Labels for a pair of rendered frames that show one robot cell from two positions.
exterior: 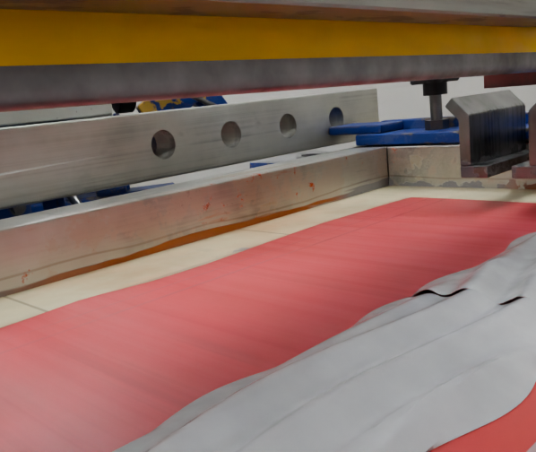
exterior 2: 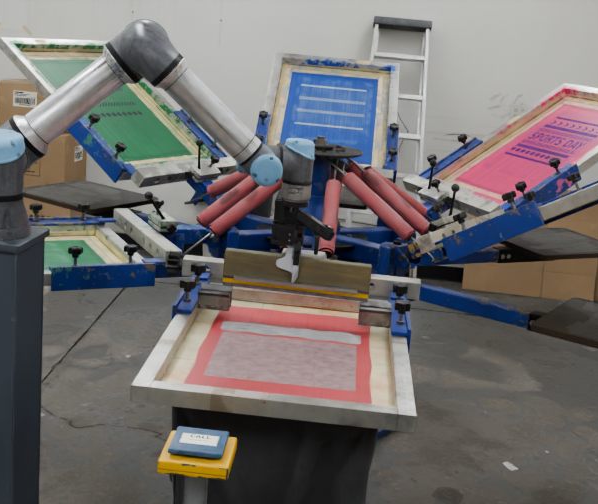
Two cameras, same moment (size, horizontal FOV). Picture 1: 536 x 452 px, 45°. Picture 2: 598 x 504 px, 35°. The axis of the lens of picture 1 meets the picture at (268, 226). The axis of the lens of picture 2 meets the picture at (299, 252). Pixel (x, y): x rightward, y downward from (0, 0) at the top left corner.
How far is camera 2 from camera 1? 2.34 m
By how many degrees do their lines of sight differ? 45
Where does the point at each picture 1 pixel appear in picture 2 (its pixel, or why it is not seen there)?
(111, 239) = (287, 300)
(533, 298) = (291, 331)
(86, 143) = not seen: hidden behind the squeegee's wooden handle
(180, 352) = (259, 319)
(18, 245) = (268, 295)
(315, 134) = (383, 291)
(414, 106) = not seen: outside the picture
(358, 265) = (304, 323)
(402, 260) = (310, 325)
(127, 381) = (250, 319)
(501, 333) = (279, 331)
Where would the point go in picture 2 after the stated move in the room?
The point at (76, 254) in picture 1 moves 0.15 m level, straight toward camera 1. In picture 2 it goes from (279, 301) to (250, 313)
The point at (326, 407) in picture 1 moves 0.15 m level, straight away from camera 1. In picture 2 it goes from (251, 326) to (296, 318)
